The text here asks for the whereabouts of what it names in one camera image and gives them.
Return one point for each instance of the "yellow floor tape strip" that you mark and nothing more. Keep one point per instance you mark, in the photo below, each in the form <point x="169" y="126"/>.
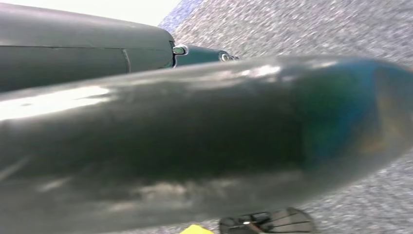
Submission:
<point x="197" y="230"/>

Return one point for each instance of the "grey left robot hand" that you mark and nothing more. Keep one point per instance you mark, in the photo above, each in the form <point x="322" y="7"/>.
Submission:
<point x="80" y="51"/>

